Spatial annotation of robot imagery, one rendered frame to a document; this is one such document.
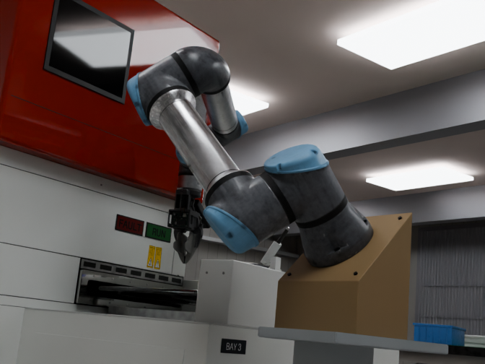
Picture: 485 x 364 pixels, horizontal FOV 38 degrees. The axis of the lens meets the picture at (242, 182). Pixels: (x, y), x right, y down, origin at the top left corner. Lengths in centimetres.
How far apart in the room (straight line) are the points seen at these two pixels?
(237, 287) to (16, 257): 64
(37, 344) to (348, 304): 86
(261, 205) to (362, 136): 517
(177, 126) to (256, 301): 44
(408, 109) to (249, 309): 475
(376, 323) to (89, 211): 101
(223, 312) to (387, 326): 37
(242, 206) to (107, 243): 84
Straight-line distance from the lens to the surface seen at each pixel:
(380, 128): 636
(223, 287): 155
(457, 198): 978
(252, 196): 135
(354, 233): 141
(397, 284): 141
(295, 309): 143
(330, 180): 138
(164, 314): 194
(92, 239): 207
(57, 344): 181
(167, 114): 155
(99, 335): 171
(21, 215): 192
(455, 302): 1049
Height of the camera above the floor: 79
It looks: 13 degrees up
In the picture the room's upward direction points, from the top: 5 degrees clockwise
